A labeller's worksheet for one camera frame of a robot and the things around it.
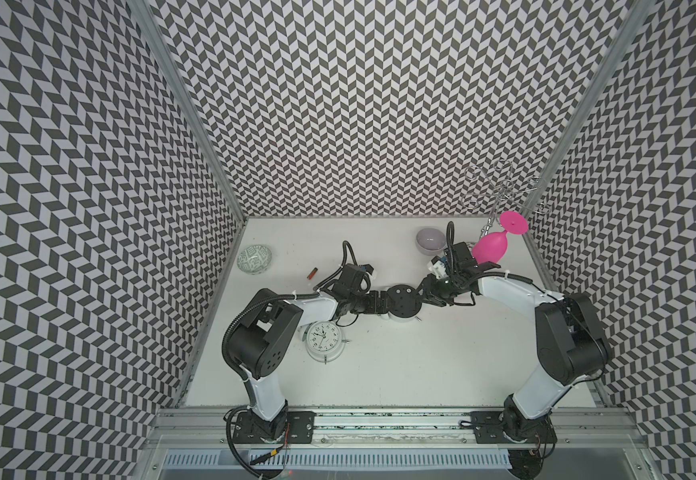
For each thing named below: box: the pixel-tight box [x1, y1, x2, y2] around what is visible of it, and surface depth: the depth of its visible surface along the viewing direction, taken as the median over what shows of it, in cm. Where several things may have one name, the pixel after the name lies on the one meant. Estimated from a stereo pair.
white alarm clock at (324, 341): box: [302, 320, 351, 365], surface depth 84 cm
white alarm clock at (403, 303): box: [386, 284, 422, 322], surface depth 91 cm
